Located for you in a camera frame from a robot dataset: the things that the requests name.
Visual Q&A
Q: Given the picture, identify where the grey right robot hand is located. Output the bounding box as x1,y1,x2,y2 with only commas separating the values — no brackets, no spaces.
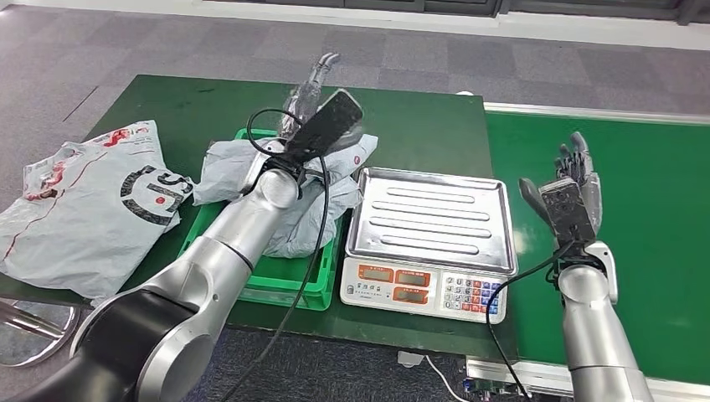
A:
518,131,604,235

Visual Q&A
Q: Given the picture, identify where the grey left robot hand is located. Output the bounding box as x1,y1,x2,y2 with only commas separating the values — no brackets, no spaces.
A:
276,52,341,141

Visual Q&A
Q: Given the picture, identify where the grey parcel small red print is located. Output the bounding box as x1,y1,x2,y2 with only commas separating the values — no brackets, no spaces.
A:
263,177,364,260

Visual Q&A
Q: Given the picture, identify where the grey parcel large red print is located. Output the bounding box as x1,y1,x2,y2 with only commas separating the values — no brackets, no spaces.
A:
193,132,379,208

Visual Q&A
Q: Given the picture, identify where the green conveyor belt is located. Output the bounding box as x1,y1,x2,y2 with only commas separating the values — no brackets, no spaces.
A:
465,101,710,402

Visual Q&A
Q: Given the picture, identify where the conveyor controller board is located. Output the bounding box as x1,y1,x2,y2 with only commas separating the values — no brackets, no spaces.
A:
465,377,533,402

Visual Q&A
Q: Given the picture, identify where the large white parcel black logo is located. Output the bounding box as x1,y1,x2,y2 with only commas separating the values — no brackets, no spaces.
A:
0,120,196,309

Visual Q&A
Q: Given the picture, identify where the black right wrist sensor plate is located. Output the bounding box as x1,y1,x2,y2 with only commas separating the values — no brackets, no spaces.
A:
538,177,597,245

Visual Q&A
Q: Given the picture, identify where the black wrist sensor plate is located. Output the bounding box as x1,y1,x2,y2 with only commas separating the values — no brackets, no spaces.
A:
286,88,364,165
538,177,597,245

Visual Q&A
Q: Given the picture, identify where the black left wrist sensor plate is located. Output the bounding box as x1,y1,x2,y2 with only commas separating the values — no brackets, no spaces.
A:
286,88,364,165

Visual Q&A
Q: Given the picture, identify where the white scale with steel tray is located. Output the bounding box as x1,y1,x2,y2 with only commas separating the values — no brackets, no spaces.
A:
339,166,520,326

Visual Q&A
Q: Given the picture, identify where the green plastic crate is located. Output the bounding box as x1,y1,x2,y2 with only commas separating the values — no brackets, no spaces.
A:
176,128,342,312

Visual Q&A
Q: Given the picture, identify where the round chrome stool base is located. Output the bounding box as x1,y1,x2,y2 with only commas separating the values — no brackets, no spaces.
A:
0,299,81,369

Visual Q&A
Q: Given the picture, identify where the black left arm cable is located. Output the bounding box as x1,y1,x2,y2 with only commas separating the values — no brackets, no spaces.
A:
219,108,331,402

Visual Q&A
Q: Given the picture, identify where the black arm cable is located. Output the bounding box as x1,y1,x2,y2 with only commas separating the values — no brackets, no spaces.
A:
485,240,578,402
219,108,331,402

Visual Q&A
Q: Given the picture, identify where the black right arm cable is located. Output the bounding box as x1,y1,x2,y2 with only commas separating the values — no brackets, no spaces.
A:
485,240,578,402

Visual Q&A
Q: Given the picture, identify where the white power cable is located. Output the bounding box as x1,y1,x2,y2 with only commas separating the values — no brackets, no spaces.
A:
424,358,470,402

